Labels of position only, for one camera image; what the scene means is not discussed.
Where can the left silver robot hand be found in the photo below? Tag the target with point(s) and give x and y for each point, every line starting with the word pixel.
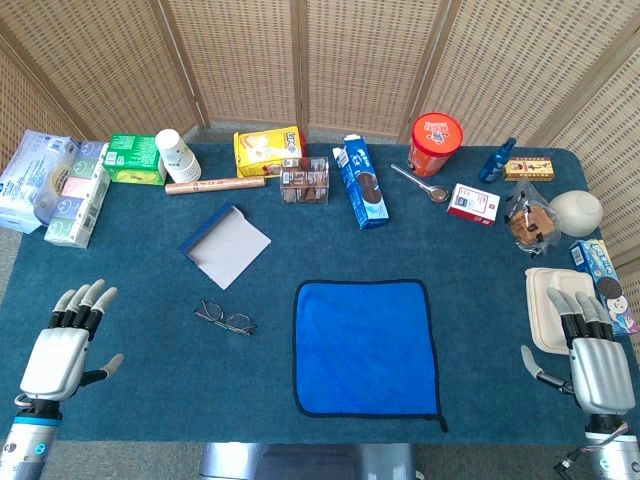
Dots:
pixel 55 360

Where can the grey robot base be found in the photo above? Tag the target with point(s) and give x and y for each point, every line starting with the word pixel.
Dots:
pixel 300 462

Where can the thin-framed eyeglasses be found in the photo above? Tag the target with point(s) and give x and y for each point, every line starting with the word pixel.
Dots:
pixel 239 320

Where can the white paper cup stack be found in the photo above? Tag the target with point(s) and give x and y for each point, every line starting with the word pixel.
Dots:
pixel 175 155

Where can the clear bag of cookies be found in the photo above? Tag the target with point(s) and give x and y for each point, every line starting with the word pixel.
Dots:
pixel 532 225

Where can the dark blue glasses case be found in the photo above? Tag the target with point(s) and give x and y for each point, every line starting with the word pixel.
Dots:
pixel 230 245

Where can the dark teal table cover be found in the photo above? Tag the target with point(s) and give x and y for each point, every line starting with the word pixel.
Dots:
pixel 150 370

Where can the brown paper wrap roll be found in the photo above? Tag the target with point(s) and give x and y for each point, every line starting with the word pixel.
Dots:
pixel 215 185

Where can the yellow snack bag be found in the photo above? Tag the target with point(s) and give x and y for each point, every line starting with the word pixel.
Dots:
pixel 265 150

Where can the woven folding screen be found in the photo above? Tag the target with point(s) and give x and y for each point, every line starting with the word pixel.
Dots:
pixel 240 60

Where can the orange instant noodle tub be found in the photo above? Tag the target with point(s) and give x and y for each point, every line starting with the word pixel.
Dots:
pixel 435 145

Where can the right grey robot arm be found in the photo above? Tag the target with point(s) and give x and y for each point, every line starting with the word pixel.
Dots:
pixel 617 450

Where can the clear box of chocolate cups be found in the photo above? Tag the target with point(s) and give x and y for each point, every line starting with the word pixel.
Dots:
pixel 304 182

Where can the metal spoon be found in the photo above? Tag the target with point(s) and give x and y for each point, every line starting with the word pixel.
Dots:
pixel 439 194

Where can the green tissue pack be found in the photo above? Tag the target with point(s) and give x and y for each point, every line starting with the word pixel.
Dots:
pixel 132 155

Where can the white bowl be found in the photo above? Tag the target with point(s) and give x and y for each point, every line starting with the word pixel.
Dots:
pixel 577 212

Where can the pale blue wipes pack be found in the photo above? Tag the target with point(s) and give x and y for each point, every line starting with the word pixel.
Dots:
pixel 30 180

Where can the small yellow brown box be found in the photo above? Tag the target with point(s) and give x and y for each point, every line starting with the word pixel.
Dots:
pixel 530 169

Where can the dark blue cookie carton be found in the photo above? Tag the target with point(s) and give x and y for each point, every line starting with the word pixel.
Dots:
pixel 365 190

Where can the red and white small box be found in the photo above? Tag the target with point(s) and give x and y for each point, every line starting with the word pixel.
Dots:
pixel 472 204

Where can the white clamshell food container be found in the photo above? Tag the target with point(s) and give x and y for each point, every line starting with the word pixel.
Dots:
pixel 542 310

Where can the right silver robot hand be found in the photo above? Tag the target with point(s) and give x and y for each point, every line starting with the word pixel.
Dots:
pixel 600 375

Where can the light blue cartoon cookie box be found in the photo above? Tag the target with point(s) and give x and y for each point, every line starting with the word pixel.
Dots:
pixel 610 285

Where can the bright blue microfiber cloth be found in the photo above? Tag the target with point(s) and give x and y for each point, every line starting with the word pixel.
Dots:
pixel 365 345

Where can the blue spray bottle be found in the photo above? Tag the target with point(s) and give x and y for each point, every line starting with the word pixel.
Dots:
pixel 492 167

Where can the pastel tissue multi-pack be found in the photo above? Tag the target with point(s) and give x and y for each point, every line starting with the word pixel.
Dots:
pixel 75 210

